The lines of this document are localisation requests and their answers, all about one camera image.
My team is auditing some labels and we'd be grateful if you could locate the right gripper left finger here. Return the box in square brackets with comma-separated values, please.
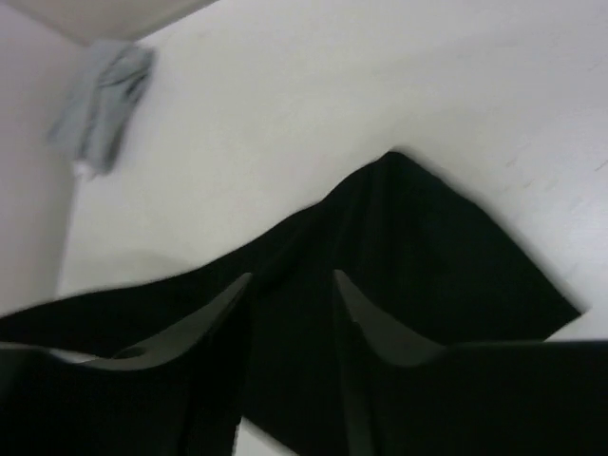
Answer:
[1, 274, 252, 455]

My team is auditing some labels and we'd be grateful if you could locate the folded grey tank top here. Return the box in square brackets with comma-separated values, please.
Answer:
[47, 39, 157, 178]

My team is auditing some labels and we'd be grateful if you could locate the black tank top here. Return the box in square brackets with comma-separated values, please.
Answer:
[0, 150, 584, 456]

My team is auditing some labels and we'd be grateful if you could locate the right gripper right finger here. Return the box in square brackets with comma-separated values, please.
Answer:
[334, 271, 607, 455]

